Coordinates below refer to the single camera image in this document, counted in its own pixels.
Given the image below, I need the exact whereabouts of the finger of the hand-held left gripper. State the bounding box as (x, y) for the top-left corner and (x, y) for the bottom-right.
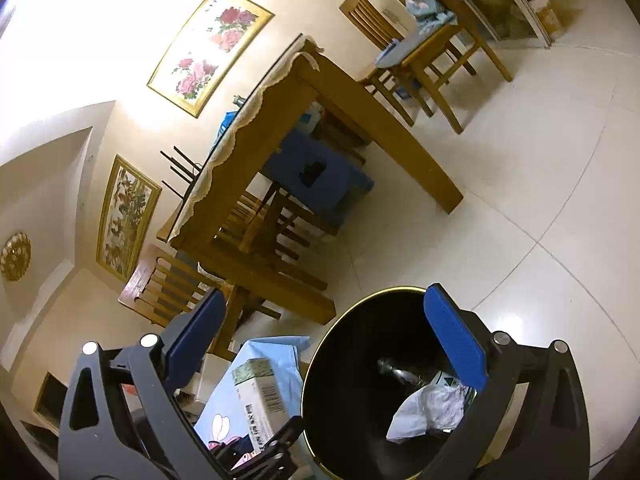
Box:
(215, 415), (306, 480)

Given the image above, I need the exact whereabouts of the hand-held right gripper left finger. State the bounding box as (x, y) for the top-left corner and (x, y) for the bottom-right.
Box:
(57, 289), (236, 480)

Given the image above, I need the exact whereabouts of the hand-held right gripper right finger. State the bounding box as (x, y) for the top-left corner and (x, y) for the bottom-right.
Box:
(422, 283), (591, 480)

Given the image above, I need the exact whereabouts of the white green carton box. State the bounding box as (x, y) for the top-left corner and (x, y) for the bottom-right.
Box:
(231, 358), (296, 456)

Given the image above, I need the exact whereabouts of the clear plastic bottle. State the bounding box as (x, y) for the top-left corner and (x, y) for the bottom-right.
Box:
(376, 356), (436, 386)

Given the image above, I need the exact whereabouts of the crumpled white paper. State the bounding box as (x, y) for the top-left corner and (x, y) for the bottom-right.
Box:
(386, 382), (476, 443)

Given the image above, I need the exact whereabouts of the wooden slatted chair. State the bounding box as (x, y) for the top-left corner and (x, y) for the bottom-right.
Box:
(118, 242), (236, 331)
(340, 0), (436, 127)
(215, 190), (341, 261)

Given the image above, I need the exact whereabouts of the blue cartoon printed cloth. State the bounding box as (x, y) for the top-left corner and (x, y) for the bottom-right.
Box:
(192, 335), (313, 466)

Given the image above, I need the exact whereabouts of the gold framed bird painting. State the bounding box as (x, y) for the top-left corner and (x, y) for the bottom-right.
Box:
(96, 154), (163, 283)

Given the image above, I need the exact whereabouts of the dark slatted chair back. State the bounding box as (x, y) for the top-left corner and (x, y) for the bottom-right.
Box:
(160, 146), (202, 197)

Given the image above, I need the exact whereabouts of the blue plastic stool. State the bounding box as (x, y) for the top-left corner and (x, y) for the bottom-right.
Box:
(260, 127), (376, 233)

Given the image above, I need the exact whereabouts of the beige lace tablecloth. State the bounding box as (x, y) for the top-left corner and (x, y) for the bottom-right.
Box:
(167, 35), (321, 241)

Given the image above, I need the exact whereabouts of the blue bag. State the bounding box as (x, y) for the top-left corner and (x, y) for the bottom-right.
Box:
(217, 107), (242, 146)

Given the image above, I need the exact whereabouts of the wooden dining table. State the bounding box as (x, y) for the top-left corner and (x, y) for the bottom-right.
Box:
(156, 35), (465, 361)

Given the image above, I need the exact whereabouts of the grey seat cushion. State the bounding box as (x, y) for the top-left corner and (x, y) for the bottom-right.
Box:
(375, 25), (436, 68)

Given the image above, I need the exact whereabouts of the red flower framed painting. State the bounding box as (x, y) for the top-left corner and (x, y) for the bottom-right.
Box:
(146, 0), (276, 118)

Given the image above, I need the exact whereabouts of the wooden chair with clothes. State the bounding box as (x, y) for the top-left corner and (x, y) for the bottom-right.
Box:
(400, 7), (514, 135)

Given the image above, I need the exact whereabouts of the cardboard box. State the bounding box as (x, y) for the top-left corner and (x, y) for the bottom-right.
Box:
(530, 0), (567, 41)

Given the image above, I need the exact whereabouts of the glass sliding door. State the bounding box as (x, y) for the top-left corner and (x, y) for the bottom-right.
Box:
(465, 0), (556, 50)

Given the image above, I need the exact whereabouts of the gold round wall ornament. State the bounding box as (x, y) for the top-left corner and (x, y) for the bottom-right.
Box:
(0, 231), (32, 282)

